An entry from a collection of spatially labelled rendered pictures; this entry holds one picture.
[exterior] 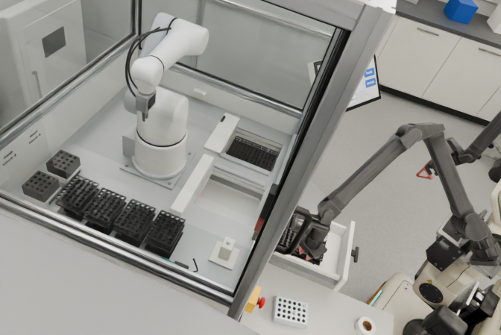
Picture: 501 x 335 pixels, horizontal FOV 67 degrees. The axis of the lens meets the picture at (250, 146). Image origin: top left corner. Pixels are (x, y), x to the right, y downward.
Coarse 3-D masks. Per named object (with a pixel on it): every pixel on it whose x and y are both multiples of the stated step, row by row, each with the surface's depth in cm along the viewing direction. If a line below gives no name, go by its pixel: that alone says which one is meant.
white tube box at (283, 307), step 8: (280, 304) 142; (288, 304) 142; (296, 304) 143; (280, 312) 140; (288, 312) 142; (296, 312) 141; (304, 312) 143; (272, 320) 140; (280, 320) 139; (288, 320) 138; (296, 320) 139; (304, 320) 140
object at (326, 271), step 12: (336, 228) 163; (336, 240) 163; (276, 252) 146; (336, 252) 159; (288, 264) 149; (300, 264) 146; (312, 264) 146; (324, 264) 154; (336, 264) 155; (324, 276) 146; (336, 276) 144
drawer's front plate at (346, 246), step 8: (352, 224) 160; (352, 232) 157; (344, 240) 159; (352, 240) 154; (344, 248) 154; (344, 256) 150; (344, 264) 145; (336, 272) 152; (344, 272) 142; (344, 280) 141; (336, 288) 146
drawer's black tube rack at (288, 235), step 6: (288, 228) 154; (288, 234) 152; (294, 234) 153; (282, 240) 150; (288, 240) 150; (282, 246) 151; (288, 246) 148; (294, 252) 150; (312, 258) 150; (318, 264) 149
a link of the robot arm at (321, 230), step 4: (312, 220) 131; (312, 224) 130; (316, 224) 130; (320, 224) 130; (312, 228) 131; (316, 228) 129; (320, 228) 129; (324, 228) 130; (328, 228) 130; (312, 232) 131; (316, 232) 130; (320, 232) 128; (324, 232) 129; (328, 232) 129; (312, 236) 132; (316, 236) 130; (320, 236) 130; (324, 236) 130; (320, 240) 131
